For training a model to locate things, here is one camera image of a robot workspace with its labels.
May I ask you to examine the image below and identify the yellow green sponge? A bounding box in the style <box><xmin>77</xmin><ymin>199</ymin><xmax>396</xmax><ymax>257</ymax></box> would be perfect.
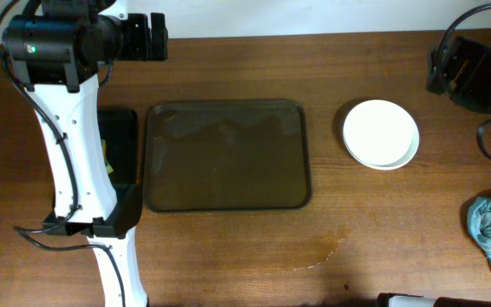
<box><xmin>101</xmin><ymin>139</ymin><xmax>113</xmax><ymax>174</ymax></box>

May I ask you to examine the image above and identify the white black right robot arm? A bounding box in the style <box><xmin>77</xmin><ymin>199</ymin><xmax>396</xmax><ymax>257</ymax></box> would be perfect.
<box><xmin>426</xmin><ymin>36</ymin><xmax>491</xmax><ymax>115</ymax></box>

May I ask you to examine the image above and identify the light blue plate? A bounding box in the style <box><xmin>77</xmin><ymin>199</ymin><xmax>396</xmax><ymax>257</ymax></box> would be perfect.
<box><xmin>343</xmin><ymin>125</ymin><xmax>419</xmax><ymax>171</ymax></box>

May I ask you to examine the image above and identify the black plastic tray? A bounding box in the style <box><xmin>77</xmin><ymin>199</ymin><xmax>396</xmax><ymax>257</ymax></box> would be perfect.
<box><xmin>98</xmin><ymin>109</ymin><xmax>138</xmax><ymax>184</ymax></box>

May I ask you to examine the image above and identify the cream white plate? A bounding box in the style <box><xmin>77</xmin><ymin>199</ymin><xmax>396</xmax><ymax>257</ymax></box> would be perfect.
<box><xmin>342</xmin><ymin>100</ymin><xmax>419</xmax><ymax>171</ymax></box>

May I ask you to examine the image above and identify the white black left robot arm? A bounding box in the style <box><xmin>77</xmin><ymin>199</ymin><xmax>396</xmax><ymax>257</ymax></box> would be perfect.
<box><xmin>0</xmin><ymin>0</ymin><xmax>168</xmax><ymax>306</ymax></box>

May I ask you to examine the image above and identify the brown plastic tray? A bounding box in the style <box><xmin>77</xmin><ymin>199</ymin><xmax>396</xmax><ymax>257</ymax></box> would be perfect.
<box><xmin>142</xmin><ymin>99</ymin><xmax>312</xmax><ymax>213</ymax></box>

